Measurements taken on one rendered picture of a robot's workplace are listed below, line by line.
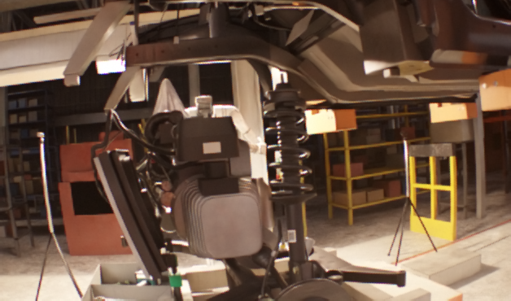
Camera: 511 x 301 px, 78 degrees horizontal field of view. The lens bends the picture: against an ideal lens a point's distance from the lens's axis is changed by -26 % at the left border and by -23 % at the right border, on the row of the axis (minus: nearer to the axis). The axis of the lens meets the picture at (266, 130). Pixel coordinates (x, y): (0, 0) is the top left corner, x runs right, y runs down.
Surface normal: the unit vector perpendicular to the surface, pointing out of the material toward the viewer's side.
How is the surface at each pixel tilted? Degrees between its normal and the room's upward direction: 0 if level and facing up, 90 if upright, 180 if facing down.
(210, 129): 79
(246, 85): 90
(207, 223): 90
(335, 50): 103
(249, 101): 90
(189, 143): 90
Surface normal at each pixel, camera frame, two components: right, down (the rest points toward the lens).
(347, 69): 0.18, 0.17
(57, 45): 0.26, -0.05
